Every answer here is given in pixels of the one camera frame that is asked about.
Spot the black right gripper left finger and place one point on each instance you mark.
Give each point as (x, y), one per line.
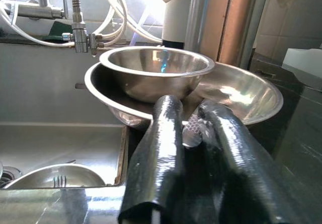
(156, 158)

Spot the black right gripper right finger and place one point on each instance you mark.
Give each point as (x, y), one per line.
(246, 171)

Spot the chrome kitchen faucet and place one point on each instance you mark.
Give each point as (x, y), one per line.
(79, 40)

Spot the small steel bowl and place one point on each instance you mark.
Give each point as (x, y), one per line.
(156, 83)

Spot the large steel bowl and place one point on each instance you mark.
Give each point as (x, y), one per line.
(239, 95)

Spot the stainless steel sink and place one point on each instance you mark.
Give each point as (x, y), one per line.
(63, 143)

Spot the steel fork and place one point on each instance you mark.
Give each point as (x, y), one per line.
(59, 181)

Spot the round steel dish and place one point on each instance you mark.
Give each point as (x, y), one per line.
(37, 178)

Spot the white plastic box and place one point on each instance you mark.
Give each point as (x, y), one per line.
(304, 60)

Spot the steel sink drain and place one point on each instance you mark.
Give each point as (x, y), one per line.
(8, 175)

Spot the stainless steel utensil holder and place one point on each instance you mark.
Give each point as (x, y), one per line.
(234, 20)

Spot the green sponge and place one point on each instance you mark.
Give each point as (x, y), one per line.
(59, 29)

